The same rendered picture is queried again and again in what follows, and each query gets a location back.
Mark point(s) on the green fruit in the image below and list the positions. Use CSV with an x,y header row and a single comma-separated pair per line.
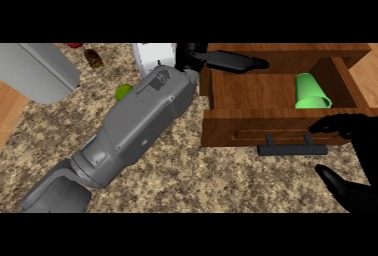
x,y
123,92

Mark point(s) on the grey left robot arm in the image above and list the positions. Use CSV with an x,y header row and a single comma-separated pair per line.
x,y
134,126

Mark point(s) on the brown wooden drawer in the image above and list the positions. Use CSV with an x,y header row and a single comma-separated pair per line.
x,y
256,90
222,128

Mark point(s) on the red object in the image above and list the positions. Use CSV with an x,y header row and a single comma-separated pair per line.
x,y
74,44

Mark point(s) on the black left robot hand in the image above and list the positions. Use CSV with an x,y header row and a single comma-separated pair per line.
x,y
231,61

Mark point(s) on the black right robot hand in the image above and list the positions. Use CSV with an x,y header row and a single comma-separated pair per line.
x,y
362,200

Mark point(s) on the grey appliance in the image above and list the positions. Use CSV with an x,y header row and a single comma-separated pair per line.
x,y
35,71

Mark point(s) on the green cup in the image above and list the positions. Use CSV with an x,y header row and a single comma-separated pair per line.
x,y
311,91

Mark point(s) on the brown wooden drawer front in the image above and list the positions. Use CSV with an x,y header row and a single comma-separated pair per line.
x,y
222,128

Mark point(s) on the brown bottle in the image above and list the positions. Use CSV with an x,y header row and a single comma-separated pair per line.
x,y
94,58

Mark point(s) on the brown wooden cabinet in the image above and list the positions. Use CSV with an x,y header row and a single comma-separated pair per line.
x,y
296,50

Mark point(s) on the white box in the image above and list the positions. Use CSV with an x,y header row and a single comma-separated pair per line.
x,y
156,56

